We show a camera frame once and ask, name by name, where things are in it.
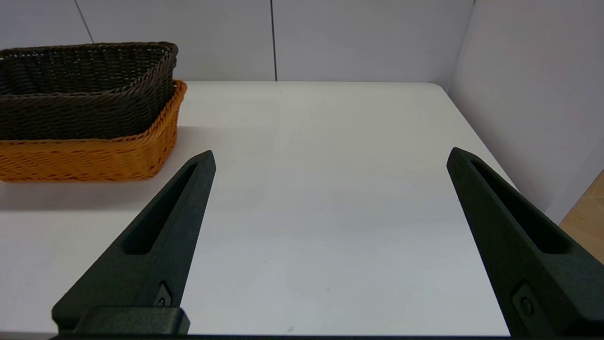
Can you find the dark brown wicker basket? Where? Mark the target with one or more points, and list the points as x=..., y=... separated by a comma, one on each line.
x=80, y=104

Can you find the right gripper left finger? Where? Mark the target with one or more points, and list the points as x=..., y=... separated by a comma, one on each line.
x=146, y=278

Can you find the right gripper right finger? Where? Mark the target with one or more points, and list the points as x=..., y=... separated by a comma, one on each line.
x=538, y=278

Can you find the orange wicker basket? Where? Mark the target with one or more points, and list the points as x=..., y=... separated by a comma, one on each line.
x=94, y=158

